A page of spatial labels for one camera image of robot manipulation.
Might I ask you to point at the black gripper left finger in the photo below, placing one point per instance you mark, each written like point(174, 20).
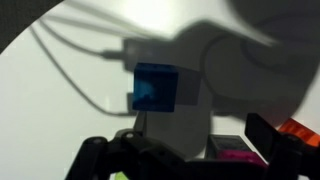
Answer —
point(100, 156)

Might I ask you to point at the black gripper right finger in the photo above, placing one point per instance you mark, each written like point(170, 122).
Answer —
point(286, 150)

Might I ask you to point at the blue cube block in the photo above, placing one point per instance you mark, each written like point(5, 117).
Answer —
point(155, 88)

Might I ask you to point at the orange cube block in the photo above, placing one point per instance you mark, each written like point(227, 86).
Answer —
point(300, 130)

